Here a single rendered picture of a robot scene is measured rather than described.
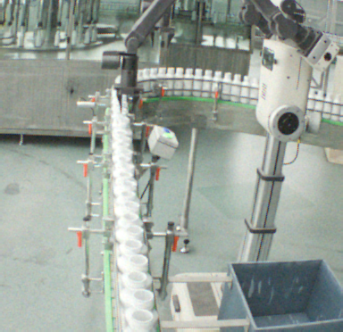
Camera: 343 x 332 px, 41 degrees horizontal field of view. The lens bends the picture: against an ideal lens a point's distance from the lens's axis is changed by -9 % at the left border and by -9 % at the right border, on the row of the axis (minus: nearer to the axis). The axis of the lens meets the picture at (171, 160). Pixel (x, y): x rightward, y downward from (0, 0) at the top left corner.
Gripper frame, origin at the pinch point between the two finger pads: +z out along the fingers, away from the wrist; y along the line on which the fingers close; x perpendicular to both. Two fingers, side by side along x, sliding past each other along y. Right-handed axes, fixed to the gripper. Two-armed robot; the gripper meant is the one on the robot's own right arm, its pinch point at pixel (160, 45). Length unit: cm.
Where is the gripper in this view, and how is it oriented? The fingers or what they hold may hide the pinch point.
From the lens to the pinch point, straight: 209.3
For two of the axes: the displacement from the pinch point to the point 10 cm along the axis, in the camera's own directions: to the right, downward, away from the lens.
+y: -9.9, -0.6, -1.6
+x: 1.3, 3.6, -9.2
